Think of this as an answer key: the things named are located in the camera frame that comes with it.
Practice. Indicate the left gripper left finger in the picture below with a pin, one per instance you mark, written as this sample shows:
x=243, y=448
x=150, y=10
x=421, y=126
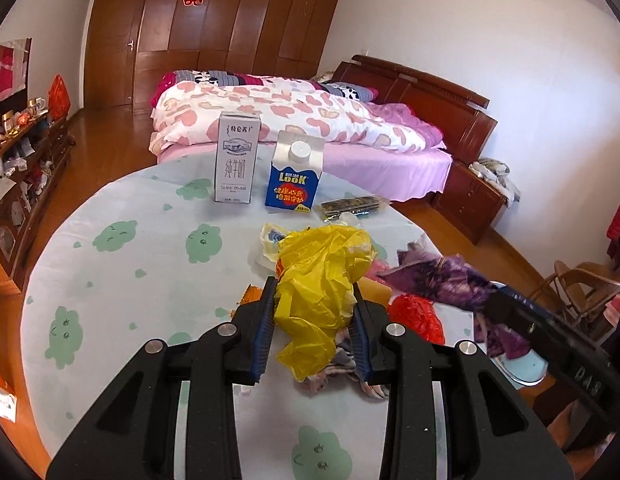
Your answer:
x=129, y=432

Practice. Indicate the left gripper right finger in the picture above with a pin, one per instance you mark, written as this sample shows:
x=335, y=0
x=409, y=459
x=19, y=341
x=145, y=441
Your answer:
x=450, y=408

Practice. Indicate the red plastic bag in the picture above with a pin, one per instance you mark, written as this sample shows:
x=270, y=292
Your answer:
x=417, y=314

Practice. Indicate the purple plastic bag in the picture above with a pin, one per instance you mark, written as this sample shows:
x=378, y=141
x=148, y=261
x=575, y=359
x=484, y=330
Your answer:
x=452, y=281

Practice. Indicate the plaid cloth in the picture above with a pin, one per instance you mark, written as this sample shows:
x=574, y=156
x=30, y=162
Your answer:
x=343, y=365

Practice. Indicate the yellow sponge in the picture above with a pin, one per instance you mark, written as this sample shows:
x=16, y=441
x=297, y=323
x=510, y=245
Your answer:
x=374, y=291

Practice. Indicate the orange snack box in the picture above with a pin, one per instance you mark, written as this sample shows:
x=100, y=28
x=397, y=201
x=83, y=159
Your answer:
x=251, y=294

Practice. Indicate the pale yellow printed plastic bag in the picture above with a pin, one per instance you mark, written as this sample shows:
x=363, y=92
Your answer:
x=270, y=239

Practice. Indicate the light blue trash bin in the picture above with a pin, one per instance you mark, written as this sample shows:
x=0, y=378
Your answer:
x=521, y=366

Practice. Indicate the folding wooden chair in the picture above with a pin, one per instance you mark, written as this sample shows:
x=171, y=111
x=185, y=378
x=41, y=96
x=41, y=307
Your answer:
x=579, y=295

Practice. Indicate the red box on floor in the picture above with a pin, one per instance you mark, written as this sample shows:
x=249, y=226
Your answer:
x=8, y=401

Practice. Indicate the cloud pattern tablecloth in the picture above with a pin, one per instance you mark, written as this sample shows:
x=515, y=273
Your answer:
x=154, y=256

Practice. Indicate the wooden nightstand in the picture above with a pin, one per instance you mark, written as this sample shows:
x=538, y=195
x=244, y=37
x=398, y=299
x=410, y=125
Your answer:
x=469, y=203

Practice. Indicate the clothes pile on nightstand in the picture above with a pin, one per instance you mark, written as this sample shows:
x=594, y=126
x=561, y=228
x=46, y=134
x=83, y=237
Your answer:
x=497, y=175

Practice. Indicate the dark flat snack packet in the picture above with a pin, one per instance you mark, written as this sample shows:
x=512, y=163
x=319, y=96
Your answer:
x=358, y=206

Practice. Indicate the wooden sideboard cabinet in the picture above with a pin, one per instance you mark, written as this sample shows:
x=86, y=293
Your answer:
x=32, y=160

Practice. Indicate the wooden bed pink sheet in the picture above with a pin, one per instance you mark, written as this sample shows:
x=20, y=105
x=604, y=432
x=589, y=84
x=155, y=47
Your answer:
x=460, y=114

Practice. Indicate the white tall milk carton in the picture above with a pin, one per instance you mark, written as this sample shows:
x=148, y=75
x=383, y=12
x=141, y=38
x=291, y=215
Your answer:
x=238, y=139

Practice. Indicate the blue LOOK milk carton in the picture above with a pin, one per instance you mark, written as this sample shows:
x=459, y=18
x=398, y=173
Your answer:
x=296, y=168

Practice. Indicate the heart pattern duvet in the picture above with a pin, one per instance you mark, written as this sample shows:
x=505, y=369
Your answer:
x=188, y=113

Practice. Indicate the red gift bag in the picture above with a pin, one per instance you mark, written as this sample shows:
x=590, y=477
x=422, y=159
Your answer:
x=58, y=99

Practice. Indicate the television with red cloth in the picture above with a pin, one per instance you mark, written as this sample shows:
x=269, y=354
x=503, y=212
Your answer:
x=14, y=63

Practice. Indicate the wooden door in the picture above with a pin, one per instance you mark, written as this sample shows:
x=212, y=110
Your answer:
x=110, y=53

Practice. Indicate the wooden wardrobe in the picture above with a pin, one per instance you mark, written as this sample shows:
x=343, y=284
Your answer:
x=259, y=37

